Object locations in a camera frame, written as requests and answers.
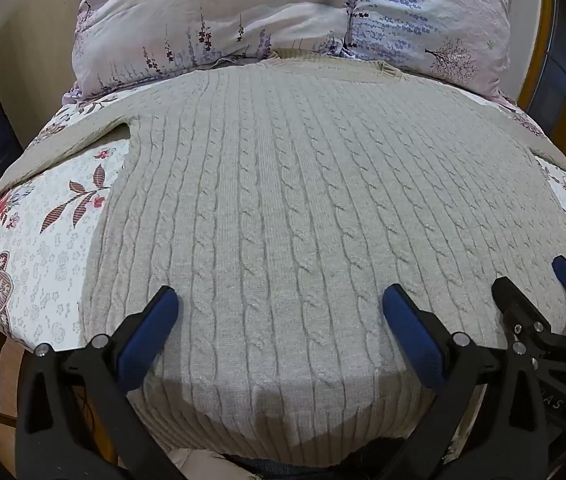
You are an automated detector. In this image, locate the white floral quilted bedsheet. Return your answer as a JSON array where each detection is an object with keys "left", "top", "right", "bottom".
[{"left": 0, "top": 87, "right": 566, "bottom": 461}]

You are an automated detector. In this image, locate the wooden bed frame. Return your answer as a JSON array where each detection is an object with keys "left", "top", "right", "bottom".
[{"left": 517, "top": 0, "right": 566, "bottom": 113}]

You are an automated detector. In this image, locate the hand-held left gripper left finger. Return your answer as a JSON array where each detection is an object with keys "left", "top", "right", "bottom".
[{"left": 16, "top": 285, "right": 185, "bottom": 480}]

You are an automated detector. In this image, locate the pale pink floral pillow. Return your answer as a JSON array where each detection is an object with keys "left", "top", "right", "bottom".
[{"left": 62, "top": 0, "right": 361, "bottom": 107}]

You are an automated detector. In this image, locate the beige cable-knit sweater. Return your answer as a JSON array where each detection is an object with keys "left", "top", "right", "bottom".
[{"left": 0, "top": 47, "right": 566, "bottom": 467}]

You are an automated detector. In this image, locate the lavender print pillow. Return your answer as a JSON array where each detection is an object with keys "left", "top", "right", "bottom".
[{"left": 340, "top": 0, "right": 524, "bottom": 107}]

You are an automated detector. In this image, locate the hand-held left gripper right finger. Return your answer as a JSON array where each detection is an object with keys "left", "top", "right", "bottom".
[{"left": 382, "top": 283, "right": 554, "bottom": 480}]

